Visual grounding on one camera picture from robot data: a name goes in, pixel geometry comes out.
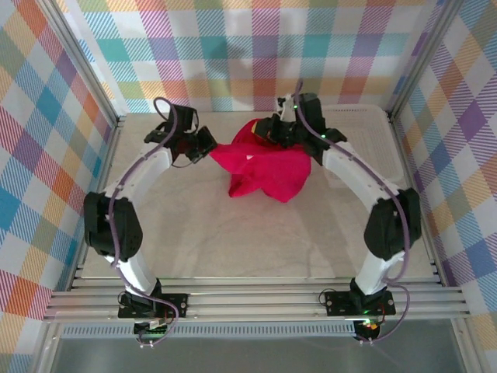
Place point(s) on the red t-shirt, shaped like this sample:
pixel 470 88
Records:
pixel 272 175

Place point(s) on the white plastic basket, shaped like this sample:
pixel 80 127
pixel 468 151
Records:
pixel 372 136

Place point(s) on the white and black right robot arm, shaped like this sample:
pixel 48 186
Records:
pixel 361 178

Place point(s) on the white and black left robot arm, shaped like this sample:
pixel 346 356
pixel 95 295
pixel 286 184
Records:
pixel 112 233

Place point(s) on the controller board green connector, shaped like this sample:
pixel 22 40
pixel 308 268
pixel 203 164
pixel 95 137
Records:
pixel 153 328

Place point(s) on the controller board orange connector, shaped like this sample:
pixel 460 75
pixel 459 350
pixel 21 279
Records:
pixel 369 328

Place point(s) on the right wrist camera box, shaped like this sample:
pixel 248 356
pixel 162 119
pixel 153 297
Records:
pixel 286 107

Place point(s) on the aluminium side rail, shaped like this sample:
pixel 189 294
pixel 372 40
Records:
pixel 105 171
pixel 421 194

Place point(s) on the aluminium frame post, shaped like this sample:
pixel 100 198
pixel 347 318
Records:
pixel 83 66
pixel 423 54

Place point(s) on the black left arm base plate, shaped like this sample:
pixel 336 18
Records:
pixel 178 307

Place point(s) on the aluminium mounting rail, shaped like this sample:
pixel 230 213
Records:
pixel 252 305

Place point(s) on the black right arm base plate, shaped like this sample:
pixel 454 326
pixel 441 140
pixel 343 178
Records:
pixel 338 305

